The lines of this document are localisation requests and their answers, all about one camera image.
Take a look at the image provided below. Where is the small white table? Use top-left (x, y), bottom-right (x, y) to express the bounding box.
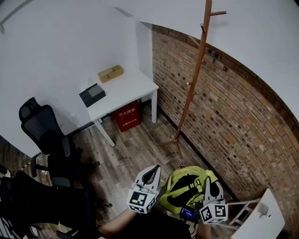
top-left (231, 188), bottom-right (286, 239)

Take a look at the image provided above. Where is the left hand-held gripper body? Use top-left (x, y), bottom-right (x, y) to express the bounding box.
top-left (127, 181), bottom-right (160, 214)

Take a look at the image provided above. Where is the black box with grey lid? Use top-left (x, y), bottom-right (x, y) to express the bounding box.
top-left (78, 83), bottom-right (107, 108)

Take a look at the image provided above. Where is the red box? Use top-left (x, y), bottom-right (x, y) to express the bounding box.
top-left (113, 100), bottom-right (142, 133)

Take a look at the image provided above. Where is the small white grey device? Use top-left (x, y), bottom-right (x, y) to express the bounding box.
top-left (257, 202), bottom-right (272, 219)

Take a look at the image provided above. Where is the light wooden frame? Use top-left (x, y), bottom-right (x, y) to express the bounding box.
top-left (219, 197), bottom-right (261, 231)

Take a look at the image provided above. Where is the yellow-green black backpack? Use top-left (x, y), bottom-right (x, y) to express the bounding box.
top-left (158, 166), bottom-right (221, 214)

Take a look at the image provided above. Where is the white desk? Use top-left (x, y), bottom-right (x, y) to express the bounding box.
top-left (79, 65), bottom-right (160, 148)

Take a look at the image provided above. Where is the person's black clothing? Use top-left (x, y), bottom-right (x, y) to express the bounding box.
top-left (95, 211), bottom-right (195, 239)

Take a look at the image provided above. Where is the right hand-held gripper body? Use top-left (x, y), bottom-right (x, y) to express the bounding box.
top-left (199, 197), bottom-right (228, 225)

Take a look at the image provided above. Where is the black mesh office chair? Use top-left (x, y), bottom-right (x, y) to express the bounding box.
top-left (18, 97), bottom-right (101, 188)

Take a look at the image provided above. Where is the person's right forearm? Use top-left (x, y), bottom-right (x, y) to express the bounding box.
top-left (197, 220), bottom-right (212, 239)

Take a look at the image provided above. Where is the wooden desk organizer box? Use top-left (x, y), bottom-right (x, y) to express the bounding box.
top-left (97, 64), bottom-right (124, 84)

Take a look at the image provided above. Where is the small black screen device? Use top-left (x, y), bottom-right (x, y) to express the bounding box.
top-left (179, 206), bottom-right (199, 222)

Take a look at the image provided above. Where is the yellow black striped tape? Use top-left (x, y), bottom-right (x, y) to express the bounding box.
top-left (14, 161), bottom-right (32, 174)

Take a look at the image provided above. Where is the person's left forearm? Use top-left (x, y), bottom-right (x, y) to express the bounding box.
top-left (99, 207), bottom-right (141, 234)

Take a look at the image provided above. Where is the wooden coat stand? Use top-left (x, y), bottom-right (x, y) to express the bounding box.
top-left (157, 0), bottom-right (227, 161)

